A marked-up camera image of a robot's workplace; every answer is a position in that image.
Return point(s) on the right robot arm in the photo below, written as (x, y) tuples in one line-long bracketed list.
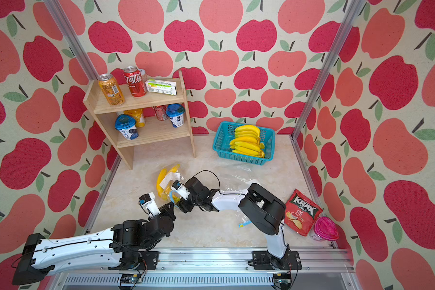
[(264, 210)]

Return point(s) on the left aluminium corner post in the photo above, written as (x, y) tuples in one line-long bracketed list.
[(64, 24)]

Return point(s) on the blue yogurt cup right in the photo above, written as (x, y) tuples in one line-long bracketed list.
[(176, 113)]

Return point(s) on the right aluminium corner post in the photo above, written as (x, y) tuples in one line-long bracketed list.
[(332, 56)]

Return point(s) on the blue yogurt cup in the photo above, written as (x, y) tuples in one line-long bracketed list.
[(176, 113), (126, 125)]

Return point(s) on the aluminium corner post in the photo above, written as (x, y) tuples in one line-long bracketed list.
[(64, 24), (332, 56)]

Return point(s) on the small red can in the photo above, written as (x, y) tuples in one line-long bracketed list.
[(161, 112)]

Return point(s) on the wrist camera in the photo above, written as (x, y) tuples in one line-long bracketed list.
[(180, 189), (148, 204)]

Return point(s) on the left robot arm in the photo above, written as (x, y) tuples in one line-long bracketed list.
[(126, 246)]

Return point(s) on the aluminium front rail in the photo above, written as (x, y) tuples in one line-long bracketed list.
[(323, 268)]

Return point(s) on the red cola can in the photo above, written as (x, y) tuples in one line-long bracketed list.
[(133, 79)]

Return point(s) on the orange soda can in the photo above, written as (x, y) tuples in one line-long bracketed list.
[(111, 89)]

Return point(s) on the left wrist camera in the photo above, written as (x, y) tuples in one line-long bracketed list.
[(148, 204)]

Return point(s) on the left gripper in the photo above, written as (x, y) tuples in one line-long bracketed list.
[(167, 210)]

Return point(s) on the blue yogurt cup left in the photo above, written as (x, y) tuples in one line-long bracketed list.
[(126, 125)]

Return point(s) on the red chips bag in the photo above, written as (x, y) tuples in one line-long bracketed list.
[(301, 213)]

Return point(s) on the teal plastic basket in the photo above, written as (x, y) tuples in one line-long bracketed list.
[(225, 134)]

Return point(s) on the banana bunch from bag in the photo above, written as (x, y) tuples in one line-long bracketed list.
[(247, 130)]

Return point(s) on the bananas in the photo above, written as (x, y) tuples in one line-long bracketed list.
[(164, 183)]

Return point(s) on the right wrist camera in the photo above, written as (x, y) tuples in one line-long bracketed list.
[(180, 189)]

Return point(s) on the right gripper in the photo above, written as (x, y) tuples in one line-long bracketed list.
[(184, 205)]

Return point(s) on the yellow yogurt cup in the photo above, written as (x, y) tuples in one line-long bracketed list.
[(138, 115)]

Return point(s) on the green white box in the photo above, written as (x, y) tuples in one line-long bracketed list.
[(161, 86)]

